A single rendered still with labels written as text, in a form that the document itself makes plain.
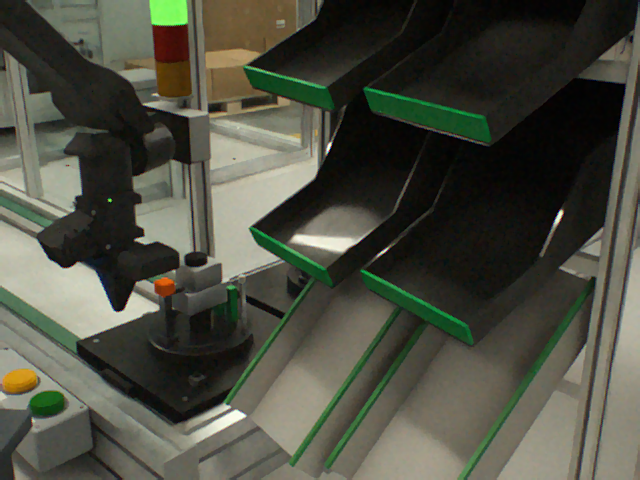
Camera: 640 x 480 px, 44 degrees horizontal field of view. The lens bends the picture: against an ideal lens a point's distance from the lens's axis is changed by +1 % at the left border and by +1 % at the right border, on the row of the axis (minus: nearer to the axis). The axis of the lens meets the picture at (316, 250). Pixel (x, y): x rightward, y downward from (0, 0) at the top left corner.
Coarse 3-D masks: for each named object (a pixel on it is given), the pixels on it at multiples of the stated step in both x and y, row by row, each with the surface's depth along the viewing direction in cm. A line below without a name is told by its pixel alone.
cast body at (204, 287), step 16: (192, 256) 101; (176, 272) 102; (192, 272) 100; (208, 272) 101; (192, 288) 101; (208, 288) 102; (224, 288) 104; (176, 304) 102; (192, 304) 100; (208, 304) 103
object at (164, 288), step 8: (160, 280) 99; (168, 280) 99; (160, 288) 98; (168, 288) 98; (176, 288) 100; (184, 288) 101; (160, 296) 99; (168, 296) 99; (160, 304) 100; (168, 304) 100; (160, 312) 100; (168, 312) 100; (168, 320) 100; (168, 328) 101; (168, 336) 101
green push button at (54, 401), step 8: (48, 392) 94; (56, 392) 94; (32, 400) 93; (40, 400) 93; (48, 400) 93; (56, 400) 93; (64, 400) 93; (32, 408) 92; (40, 408) 91; (48, 408) 92; (56, 408) 92
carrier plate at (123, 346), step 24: (264, 312) 114; (96, 336) 107; (120, 336) 107; (144, 336) 107; (264, 336) 107; (96, 360) 103; (120, 360) 102; (144, 360) 101; (240, 360) 101; (144, 384) 96; (168, 384) 96; (216, 384) 96; (168, 408) 93; (192, 408) 92
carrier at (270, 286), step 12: (276, 264) 130; (288, 264) 130; (252, 276) 126; (264, 276) 126; (276, 276) 126; (288, 276) 121; (300, 276) 119; (252, 288) 121; (264, 288) 122; (276, 288) 121; (288, 288) 121; (300, 288) 118; (252, 300) 119; (264, 300) 118; (276, 300) 118; (288, 300) 118; (276, 312) 115
